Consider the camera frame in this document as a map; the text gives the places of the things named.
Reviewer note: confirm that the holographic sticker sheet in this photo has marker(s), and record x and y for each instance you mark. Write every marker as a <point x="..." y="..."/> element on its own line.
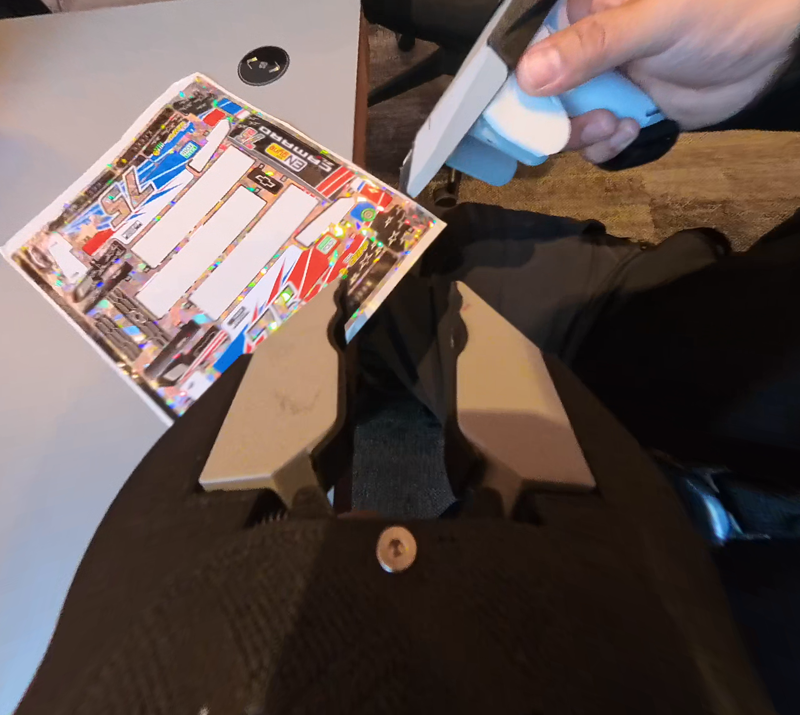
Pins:
<point x="187" y="215"/>

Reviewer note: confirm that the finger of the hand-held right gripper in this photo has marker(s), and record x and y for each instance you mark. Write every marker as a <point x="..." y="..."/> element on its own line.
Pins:
<point x="462" y="115"/>

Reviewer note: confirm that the person's right forearm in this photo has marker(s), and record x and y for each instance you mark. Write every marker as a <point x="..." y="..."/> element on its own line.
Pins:
<point x="775" y="103"/>

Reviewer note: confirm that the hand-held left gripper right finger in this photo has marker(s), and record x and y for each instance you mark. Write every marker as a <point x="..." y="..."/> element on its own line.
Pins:
<point x="519" y="409"/>

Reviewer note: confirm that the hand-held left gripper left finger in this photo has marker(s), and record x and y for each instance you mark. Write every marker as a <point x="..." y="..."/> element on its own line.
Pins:
<point x="275" y="409"/>

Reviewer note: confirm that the person's right hand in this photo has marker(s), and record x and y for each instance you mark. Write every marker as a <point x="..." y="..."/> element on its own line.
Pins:
<point x="687" y="28"/>

